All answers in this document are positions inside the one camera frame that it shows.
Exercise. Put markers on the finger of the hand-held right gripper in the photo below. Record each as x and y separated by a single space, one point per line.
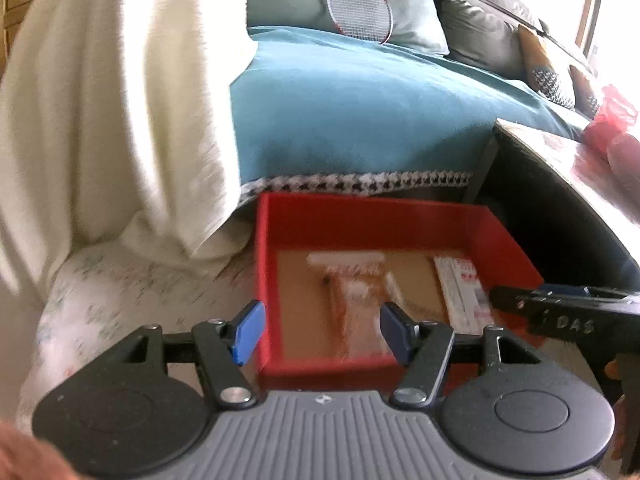
507 296
565 289

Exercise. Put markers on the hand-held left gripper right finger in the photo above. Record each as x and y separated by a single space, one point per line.
395 332

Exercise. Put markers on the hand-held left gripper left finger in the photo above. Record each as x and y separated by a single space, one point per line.
248 332

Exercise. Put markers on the red cardboard box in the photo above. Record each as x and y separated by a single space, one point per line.
360 220

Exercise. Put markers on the white snack packet red label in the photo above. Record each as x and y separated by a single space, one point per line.
460 290

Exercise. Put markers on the orange and white snack packet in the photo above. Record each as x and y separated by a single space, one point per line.
350 290

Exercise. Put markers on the dark glossy coffee table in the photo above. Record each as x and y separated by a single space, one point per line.
545 210

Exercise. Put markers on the pink blurred object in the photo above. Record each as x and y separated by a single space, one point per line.
625 160

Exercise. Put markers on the red plastic bag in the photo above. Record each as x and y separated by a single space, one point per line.
612 115

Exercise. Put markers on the orange houndstooth cushion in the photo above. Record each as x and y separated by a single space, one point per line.
547 72
587 90

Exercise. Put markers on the teal blanket houndstooth trim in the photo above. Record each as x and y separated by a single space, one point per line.
360 120

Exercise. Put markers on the reddish brown cloth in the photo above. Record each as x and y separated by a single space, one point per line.
25 455

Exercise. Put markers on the white fluffy blanket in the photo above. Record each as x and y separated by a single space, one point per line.
115 110

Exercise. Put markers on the grey leather sofa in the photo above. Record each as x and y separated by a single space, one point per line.
480 30

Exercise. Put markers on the red badminton racket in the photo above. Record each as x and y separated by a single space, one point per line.
357 7

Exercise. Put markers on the wooden cabinet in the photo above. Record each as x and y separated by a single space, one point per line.
17 5

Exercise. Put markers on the window frame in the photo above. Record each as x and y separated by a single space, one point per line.
592 5

